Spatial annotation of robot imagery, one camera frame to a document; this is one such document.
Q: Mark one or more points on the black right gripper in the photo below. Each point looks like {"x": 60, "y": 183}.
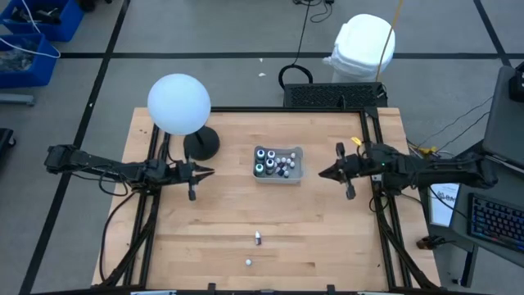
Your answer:
{"x": 356, "y": 166}

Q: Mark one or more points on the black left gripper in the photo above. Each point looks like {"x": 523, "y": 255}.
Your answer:
{"x": 182, "y": 173}

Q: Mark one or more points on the large green-capped coloring bottle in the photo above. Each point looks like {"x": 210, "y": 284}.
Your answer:
{"x": 259, "y": 168}

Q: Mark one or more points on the large blue-capped coloring bottle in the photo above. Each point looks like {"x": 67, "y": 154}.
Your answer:
{"x": 260, "y": 154}

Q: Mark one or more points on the large black-capped coloring bottle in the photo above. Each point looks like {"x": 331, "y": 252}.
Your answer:
{"x": 269, "y": 164}

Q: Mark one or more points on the large purple-capped coloring bottle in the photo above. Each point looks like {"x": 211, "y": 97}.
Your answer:
{"x": 271, "y": 154}

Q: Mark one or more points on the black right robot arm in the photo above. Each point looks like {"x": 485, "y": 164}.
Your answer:
{"x": 430, "y": 168}

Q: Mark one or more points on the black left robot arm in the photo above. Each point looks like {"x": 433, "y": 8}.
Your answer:
{"x": 106, "y": 168}

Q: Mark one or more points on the white plastic storage bin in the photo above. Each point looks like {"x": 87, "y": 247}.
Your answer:
{"x": 299, "y": 172}

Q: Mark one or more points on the white globe table lamp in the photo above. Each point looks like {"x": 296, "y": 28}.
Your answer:
{"x": 178, "y": 104}

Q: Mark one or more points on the black perforated metal case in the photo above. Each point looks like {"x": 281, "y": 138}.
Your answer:
{"x": 327, "y": 96}

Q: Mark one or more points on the white printed paper sheet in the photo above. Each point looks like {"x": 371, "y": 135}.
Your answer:
{"x": 440, "y": 209}

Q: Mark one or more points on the small brown black device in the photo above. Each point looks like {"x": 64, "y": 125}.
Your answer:
{"x": 425, "y": 242}

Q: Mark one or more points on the white lidded trash bin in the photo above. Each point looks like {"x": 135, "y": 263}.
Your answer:
{"x": 360, "y": 45}

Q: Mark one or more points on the grey computer desk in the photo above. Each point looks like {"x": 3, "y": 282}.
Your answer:
{"x": 471, "y": 196}

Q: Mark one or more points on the black backlit keyboard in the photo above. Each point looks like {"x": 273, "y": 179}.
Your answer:
{"x": 499, "y": 221}

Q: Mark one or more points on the grey desk panel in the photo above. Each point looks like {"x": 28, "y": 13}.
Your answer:
{"x": 505, "y": 123}

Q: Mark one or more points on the blue plastic storage bin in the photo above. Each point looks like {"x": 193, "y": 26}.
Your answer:
{"x": 41, "y": 73}
{"x": 69, "y": 24}

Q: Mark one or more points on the grey metal bar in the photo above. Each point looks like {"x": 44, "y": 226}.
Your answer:
{"x": 16, "y": 99}

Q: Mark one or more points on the black desktop device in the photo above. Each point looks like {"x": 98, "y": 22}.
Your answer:
{"x": 518, "y": 82}

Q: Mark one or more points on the black aluminium table frame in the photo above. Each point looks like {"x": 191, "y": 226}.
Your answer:
{"x": 286, "y": 110}

